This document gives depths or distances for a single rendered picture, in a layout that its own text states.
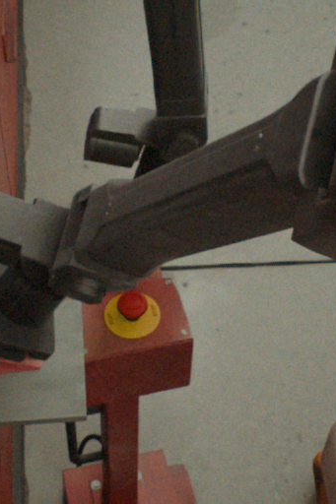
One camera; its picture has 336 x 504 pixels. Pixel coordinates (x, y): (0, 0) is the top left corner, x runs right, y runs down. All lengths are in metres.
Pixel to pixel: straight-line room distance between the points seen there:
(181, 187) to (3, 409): 0.43
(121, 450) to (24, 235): 0.88
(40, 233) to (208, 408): 1.34
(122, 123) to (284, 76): 1.68
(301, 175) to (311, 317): 1.80
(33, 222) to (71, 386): 0.22
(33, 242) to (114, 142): 0.38
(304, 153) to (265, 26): 2.50
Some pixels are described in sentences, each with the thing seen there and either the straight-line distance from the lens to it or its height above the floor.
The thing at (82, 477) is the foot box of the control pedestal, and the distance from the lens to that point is 1.88.
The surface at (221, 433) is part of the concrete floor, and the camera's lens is 2.07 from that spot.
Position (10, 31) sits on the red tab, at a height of 0.55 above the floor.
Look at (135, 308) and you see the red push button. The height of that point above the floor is 0.81.
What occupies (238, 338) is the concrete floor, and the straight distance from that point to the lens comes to 2.19.
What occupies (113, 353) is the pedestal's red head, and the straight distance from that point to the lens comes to 1.23.
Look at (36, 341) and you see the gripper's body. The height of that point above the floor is 1.08.
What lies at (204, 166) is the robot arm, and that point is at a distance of 0.56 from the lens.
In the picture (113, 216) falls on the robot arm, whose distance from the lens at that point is 0.67.
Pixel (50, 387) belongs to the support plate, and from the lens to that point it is 0.95.
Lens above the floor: 1.82
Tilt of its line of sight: 51 degrees down
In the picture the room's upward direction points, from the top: 3 degrees clockwise
